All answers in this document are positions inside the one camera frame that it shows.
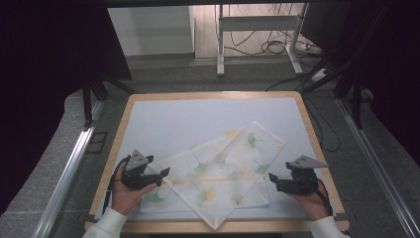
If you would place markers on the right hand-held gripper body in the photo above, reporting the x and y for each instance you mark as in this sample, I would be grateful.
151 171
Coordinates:
302 178

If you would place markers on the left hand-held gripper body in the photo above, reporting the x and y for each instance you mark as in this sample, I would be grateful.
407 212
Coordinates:
135 172

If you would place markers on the white leaf print cloth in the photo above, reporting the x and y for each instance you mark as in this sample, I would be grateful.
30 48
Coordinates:
214 178

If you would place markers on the person's right hand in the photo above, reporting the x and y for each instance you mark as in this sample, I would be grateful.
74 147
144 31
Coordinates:
310 203

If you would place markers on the person's left hand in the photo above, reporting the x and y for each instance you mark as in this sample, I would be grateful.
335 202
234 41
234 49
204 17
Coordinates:
127 198

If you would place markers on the black floor outlet plate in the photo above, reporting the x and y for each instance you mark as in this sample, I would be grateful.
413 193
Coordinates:
96 142

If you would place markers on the black table corner clamp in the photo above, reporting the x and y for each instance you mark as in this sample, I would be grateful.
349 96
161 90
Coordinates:
342 217
86 218

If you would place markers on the wooden rimmed table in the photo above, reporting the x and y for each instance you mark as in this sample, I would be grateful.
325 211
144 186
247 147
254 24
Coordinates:
204 227

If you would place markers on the black metal stand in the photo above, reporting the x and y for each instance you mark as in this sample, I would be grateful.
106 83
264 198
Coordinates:
356 95
87 105

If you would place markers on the white power strip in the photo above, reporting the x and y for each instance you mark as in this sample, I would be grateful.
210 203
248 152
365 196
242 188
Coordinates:
319 74

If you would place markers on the dark curtain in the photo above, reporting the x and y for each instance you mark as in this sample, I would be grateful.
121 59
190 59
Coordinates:
396 72
39 82

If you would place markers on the white cabinet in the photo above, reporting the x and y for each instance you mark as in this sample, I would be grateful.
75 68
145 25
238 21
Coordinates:
148 29

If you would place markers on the aluminium floor rail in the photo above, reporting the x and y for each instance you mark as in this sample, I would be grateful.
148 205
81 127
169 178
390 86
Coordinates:
376 165
66 175

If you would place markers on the white metal desk frame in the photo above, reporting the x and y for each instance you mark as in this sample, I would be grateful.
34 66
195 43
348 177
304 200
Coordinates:
257 23

